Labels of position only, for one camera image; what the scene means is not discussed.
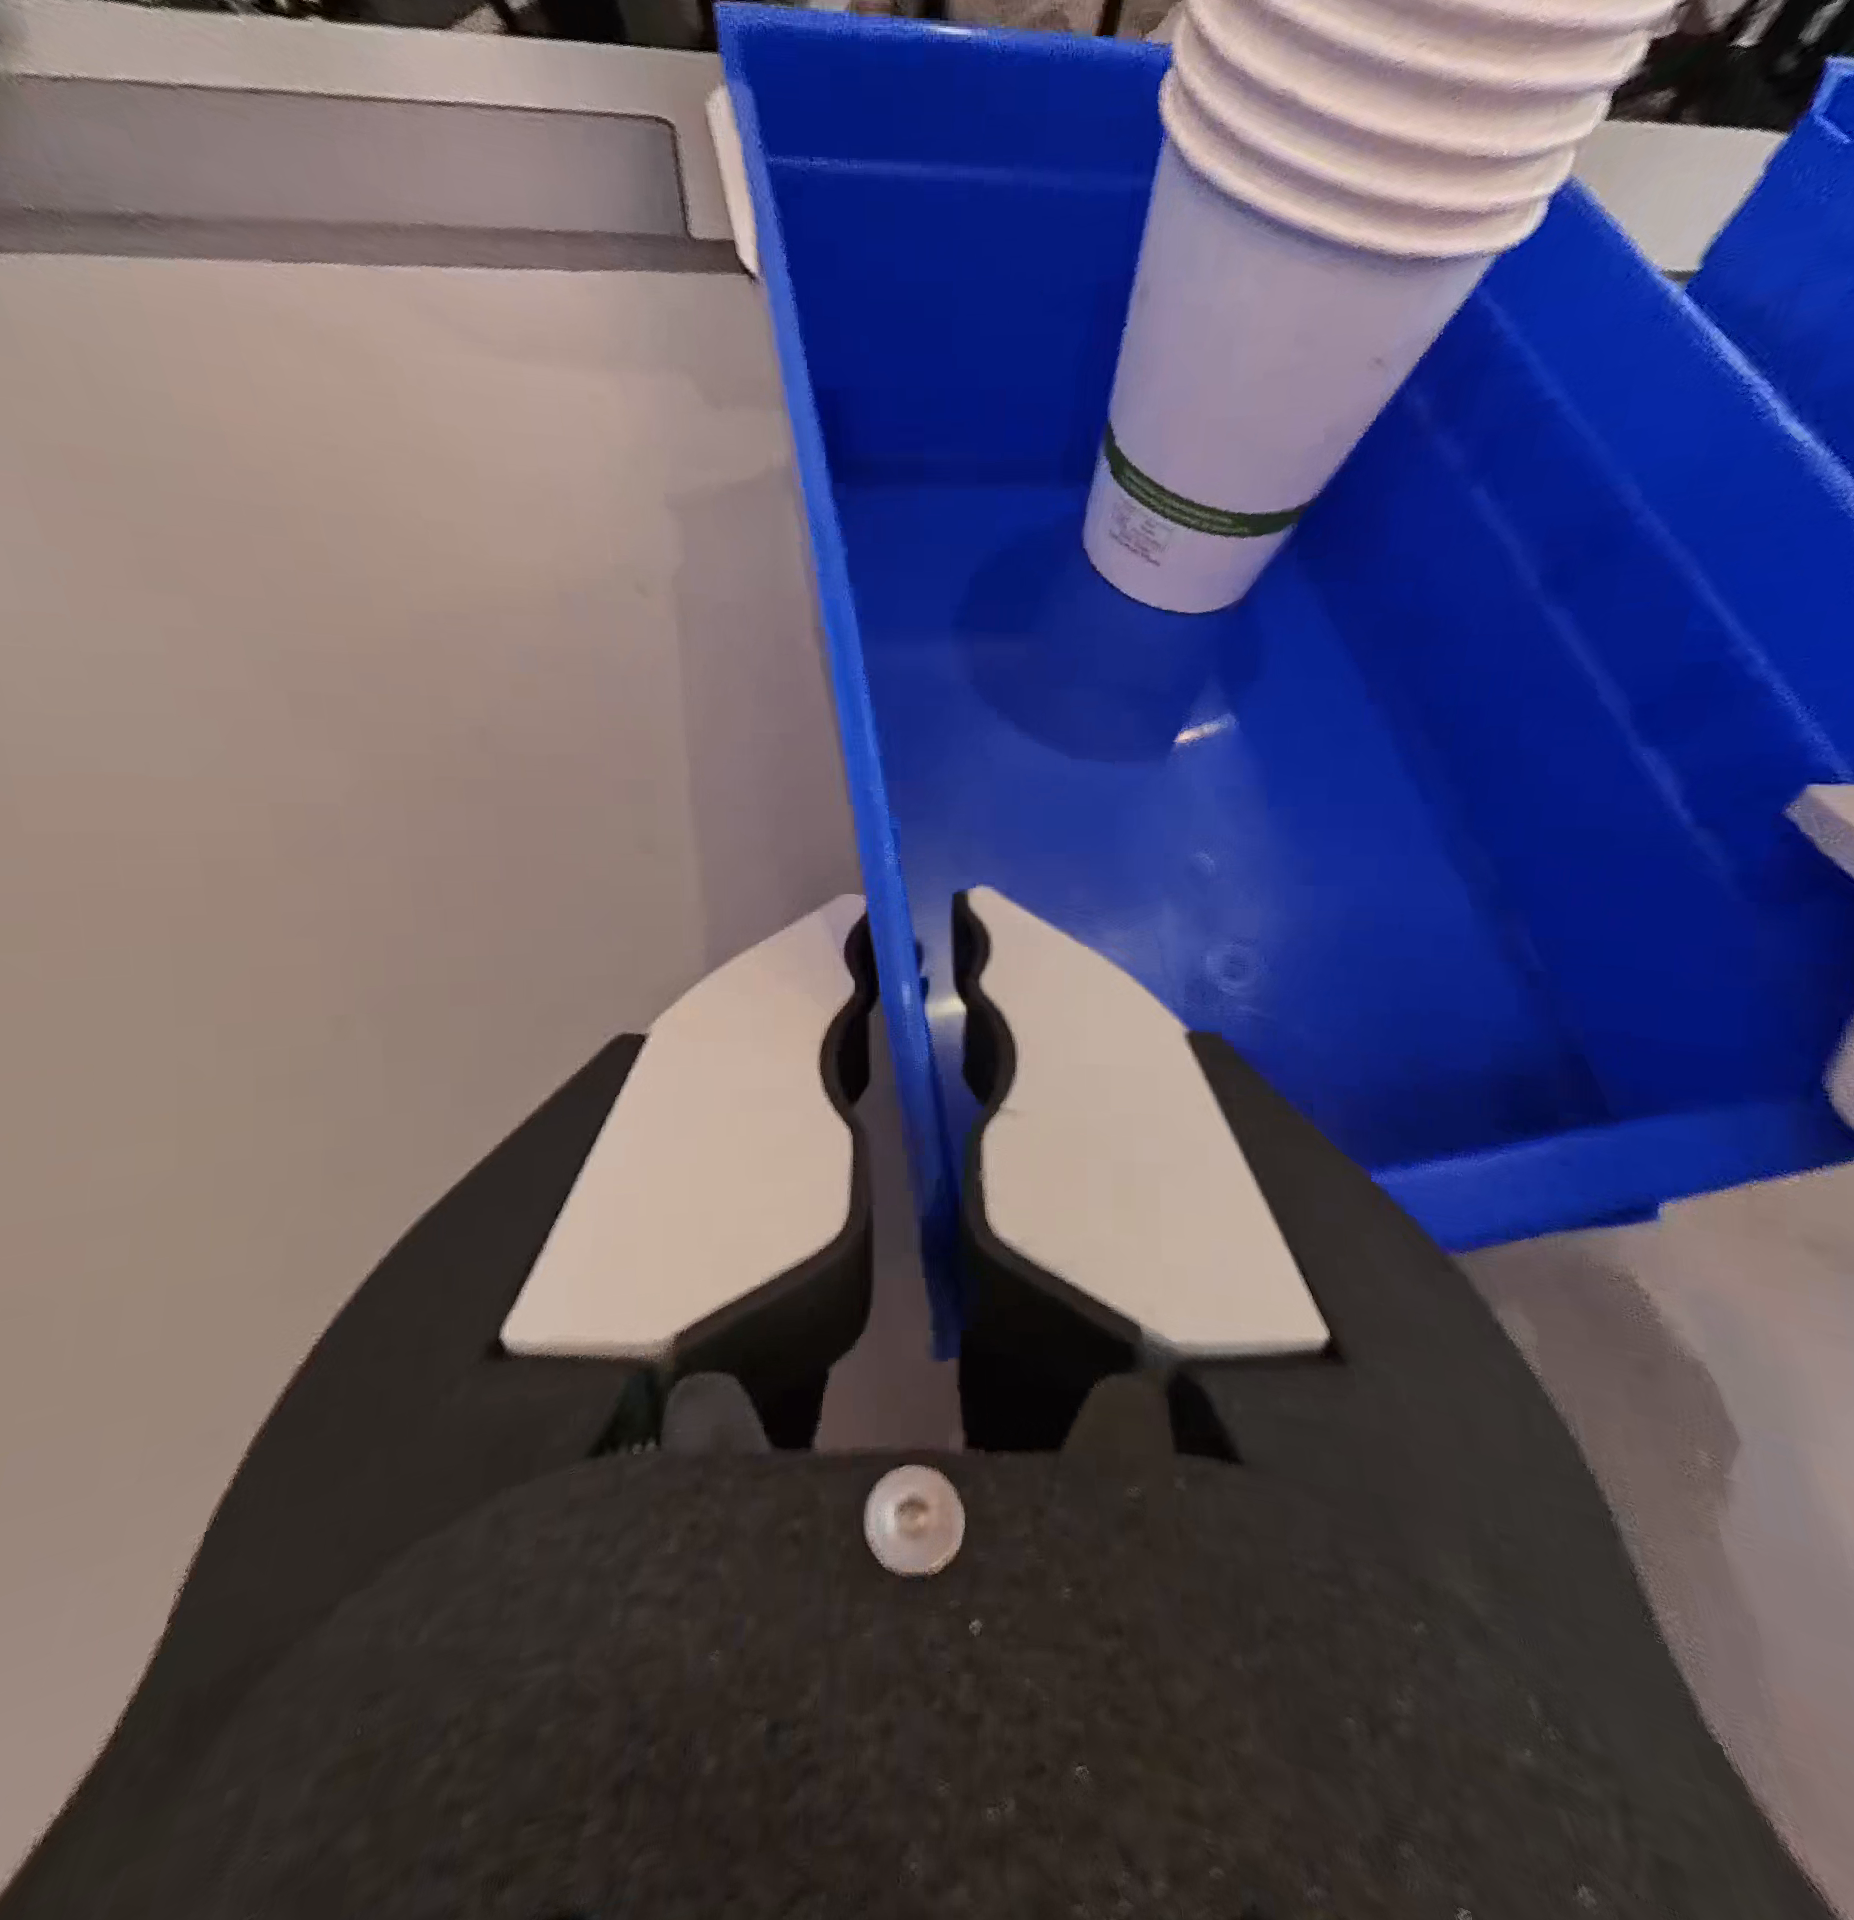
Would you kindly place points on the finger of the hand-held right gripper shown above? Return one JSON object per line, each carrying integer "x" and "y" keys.
{"x": 1851, "y": 833}

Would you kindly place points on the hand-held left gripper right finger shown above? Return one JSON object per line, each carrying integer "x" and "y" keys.
{"x": 1136, "y": 1186}

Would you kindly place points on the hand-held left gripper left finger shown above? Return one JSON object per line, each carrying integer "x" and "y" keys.
{"x": 703, "y": 1186}

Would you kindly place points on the blue plastic bin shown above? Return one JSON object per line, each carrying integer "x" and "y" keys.
{"x": 1392, "y": 900}
{"x": 1812, "y": 270}

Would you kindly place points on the stack of white paper cups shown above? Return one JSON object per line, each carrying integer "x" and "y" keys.
{"x": 1272, "y": 331}

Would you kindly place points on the white board stand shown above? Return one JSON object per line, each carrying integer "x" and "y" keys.
{"x": 732, "y": 180}

